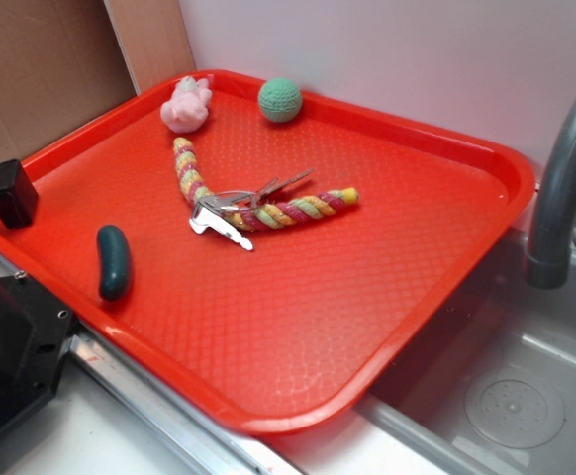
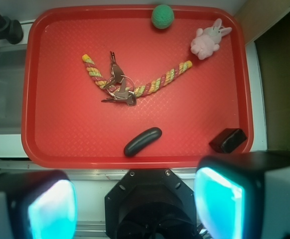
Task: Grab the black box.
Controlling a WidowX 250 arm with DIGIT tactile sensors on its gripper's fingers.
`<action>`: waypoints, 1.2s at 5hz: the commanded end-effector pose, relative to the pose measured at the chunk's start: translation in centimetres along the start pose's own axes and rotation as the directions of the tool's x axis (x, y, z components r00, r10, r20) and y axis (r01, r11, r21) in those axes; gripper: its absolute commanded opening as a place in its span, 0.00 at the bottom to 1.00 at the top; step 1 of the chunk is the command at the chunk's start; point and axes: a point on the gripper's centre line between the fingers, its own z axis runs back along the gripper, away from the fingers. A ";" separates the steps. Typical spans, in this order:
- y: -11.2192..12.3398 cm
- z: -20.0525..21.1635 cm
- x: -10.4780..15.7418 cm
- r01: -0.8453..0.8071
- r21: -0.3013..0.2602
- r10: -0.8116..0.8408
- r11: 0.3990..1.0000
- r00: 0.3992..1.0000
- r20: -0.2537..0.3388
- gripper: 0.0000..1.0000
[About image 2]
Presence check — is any bunch of metal keys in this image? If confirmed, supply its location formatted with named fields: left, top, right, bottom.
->
left=101, top=51, right=137, bottom=107

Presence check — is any red plastic tray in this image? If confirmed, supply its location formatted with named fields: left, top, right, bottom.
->
left=21, top=5, right=254, bottom=169

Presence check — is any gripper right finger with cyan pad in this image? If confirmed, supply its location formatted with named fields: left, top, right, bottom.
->
left=194, top=151, right=290, bottom=239

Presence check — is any dark oblong eggplant toy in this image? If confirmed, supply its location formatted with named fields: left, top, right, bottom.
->
left=124, top=127, right=162, bottom=157

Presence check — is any black clamp knob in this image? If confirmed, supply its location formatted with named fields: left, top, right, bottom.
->
left=0, top=14, right=23, bottom=45

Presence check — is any black box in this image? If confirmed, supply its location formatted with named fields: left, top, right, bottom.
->
left=209, top=128, right=247, bottom=153

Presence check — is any multicolour twisted rope toy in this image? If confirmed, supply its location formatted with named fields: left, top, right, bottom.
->
left=82, top=54, right=192, bottom=98

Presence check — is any green crocheted ball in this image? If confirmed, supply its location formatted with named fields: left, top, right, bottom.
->
left=151, top=4, right=174, bottom=29

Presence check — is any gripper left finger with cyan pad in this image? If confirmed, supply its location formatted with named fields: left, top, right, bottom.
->
left=0, top=170, right=78, bottom=239

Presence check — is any grey metal sink basin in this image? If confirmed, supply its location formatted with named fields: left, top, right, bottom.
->
left=0, top=49, right=26, bottom=134

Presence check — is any black octagonal mount base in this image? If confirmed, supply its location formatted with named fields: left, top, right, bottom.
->
left=104, top=169, right=200, bottom=239

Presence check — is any pink plush bunny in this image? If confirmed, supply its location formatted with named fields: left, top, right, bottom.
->
left=190, top=18, right=233, bottom=60

